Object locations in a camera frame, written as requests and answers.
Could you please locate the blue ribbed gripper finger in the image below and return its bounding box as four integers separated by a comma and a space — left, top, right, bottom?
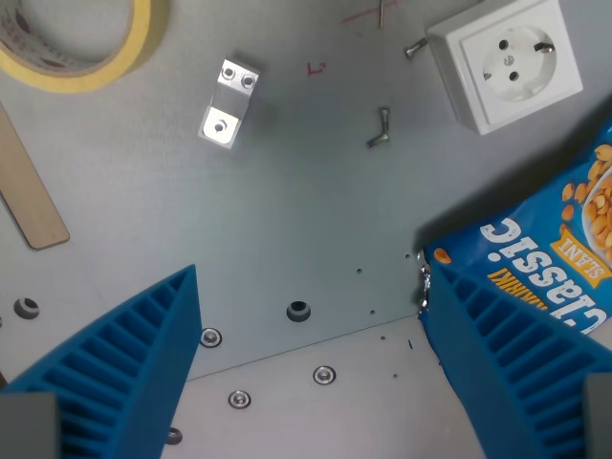
0, 264, 201, 459
428, 261, 612, 459

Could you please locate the blue peanut snack bag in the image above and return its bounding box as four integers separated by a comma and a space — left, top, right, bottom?
416, 124, 612, 367

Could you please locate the flat wooden stick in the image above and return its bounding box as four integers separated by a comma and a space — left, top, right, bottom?
0, 100, 71, 251

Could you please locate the yellow masking tape roll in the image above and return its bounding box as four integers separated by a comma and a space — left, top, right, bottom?
0, 0, 171, 94

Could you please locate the aluminium bracket block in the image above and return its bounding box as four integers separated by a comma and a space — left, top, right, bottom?
197, 58, 262, 151

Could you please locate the white wall power socket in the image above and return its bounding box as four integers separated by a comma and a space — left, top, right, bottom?
426, 0, 585, 137

